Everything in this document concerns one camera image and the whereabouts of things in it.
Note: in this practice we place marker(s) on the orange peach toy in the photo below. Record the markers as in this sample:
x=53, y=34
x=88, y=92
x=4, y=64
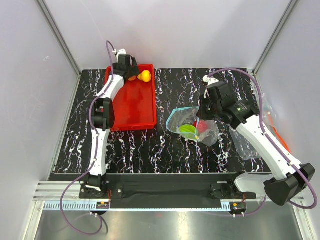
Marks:
x=132, y=78

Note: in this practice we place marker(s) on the left aluminium frame post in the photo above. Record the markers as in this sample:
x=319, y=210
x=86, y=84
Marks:
x=58, y=35

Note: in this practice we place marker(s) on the red plastic tray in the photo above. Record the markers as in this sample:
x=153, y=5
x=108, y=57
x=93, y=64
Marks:
x=135, y=105

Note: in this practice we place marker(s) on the right aluminium frame post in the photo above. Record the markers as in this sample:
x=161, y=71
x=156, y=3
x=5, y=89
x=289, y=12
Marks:
x=275, y=35

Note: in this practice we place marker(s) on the aluminium frame post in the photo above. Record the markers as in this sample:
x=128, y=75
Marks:
x=275, y=35
x=58, y=35

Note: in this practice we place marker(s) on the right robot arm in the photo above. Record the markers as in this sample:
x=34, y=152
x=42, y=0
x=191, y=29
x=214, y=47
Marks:
x=288, y=175

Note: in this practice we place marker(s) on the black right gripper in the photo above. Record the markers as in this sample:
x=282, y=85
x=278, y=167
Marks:
x=201, y=114

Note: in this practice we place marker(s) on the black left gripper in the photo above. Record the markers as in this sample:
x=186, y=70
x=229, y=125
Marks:
x=134, y=71

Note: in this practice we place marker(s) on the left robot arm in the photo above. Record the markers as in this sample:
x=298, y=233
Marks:
x=102, y=118

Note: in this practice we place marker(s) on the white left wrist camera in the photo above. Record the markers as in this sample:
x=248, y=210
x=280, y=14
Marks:
x=119, y=52

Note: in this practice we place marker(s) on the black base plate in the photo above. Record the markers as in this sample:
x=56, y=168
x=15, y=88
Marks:
x=217, y=186

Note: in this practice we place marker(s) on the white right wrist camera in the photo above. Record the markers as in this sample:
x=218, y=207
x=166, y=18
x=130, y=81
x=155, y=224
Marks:
x=208, y=81

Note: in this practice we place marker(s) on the red apple toy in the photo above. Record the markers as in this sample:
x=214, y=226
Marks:
x=201, y=126

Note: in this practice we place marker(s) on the clear blue zip bag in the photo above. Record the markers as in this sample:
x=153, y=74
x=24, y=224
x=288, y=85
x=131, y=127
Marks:
x=184, y=122

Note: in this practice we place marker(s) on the yellow pear toy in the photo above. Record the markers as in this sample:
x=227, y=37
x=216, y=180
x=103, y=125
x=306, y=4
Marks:
x=145, y=76

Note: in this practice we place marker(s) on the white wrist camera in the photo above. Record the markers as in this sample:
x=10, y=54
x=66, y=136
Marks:
x=119, y=52
x=208, y=81

